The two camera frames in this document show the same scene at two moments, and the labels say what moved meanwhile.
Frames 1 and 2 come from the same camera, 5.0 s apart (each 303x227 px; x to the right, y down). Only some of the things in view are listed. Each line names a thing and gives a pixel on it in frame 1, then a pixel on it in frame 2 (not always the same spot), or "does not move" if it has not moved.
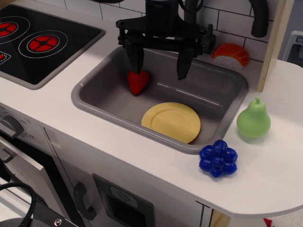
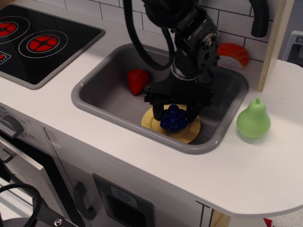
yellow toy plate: [175, 120] does not move
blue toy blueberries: [218, 159] to [173, 118]
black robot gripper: [162, 25] to [186, 86]
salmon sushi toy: [231, 55] does not move
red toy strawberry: [137, 82] does not move
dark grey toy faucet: [260, 24] does not move
